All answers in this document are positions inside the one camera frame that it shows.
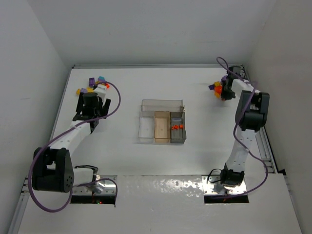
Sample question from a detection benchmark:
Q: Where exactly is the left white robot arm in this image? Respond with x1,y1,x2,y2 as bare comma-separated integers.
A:
32,93,111,193

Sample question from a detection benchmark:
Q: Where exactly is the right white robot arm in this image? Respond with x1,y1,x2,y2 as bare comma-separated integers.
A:
220,75,270,187

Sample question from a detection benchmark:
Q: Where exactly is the lower orange funnel lego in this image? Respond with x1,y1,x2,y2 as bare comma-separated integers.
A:
214,85,223,98

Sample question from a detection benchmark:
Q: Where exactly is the yellow lego brick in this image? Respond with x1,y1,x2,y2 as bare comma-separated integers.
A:
214,82,222,87

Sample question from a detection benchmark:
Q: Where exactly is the long yellow lego plate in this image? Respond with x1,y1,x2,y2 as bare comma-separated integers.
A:
86,87,94,93

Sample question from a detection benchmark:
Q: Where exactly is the dark purple lego brick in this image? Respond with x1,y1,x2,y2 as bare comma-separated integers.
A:
88,78,96,88

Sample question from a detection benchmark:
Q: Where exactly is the clear small container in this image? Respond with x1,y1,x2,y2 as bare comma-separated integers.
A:
138,111,155,144

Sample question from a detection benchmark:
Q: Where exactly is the clear long container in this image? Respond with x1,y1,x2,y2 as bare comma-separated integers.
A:
141,99,184,112

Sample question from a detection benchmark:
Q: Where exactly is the amber small container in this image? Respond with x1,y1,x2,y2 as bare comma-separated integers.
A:
154,111,170,143

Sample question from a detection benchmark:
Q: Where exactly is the grey small container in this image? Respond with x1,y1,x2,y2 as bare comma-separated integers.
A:
170,112,187,144

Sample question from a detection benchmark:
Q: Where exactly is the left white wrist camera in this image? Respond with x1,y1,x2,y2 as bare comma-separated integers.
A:
94,84,107,100

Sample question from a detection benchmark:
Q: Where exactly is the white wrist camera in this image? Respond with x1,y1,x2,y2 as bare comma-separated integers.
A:
229,66,246,78
94,84,107,100

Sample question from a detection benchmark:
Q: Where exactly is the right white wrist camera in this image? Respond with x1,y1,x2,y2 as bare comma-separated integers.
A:
229,66,246,78

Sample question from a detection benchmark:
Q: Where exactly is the right aluminium rail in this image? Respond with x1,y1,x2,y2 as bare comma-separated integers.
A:
255,127,278,174

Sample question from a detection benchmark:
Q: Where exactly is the aluminium rail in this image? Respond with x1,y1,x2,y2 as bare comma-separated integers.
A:
7,176,30,234
255,127,278,174

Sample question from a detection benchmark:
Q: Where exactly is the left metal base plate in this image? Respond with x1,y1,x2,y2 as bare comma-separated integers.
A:
73,175,118,196

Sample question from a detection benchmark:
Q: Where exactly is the metal base plate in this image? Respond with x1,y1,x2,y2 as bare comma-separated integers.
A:
202,175,247,196
73,175,118,196

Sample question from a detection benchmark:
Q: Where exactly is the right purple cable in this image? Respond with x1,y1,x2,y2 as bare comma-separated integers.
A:
212,57,269,198

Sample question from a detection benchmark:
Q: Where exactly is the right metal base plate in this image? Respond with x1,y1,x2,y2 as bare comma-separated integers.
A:
202,175,247,196

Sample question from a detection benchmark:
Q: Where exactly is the left aluminium rail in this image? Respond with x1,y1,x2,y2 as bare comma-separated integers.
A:
7,176,30,234

